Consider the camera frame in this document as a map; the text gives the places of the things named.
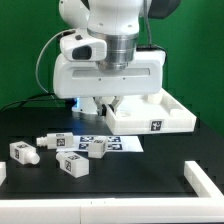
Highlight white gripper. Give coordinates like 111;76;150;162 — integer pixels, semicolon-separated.
53;50;166;116

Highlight white square table top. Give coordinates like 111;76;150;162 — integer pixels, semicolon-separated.
105;89;196;135

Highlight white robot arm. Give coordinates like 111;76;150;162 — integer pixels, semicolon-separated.
53;0;181;117

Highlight paper sheet with markers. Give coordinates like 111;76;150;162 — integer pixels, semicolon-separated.
57;136;143;152

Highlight white block left edge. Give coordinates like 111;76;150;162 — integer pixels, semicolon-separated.
0;162;6;186

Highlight black cables on table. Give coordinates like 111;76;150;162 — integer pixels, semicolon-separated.
0;91;78;113

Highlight grey cable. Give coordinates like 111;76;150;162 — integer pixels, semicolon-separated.
35;28;77;95

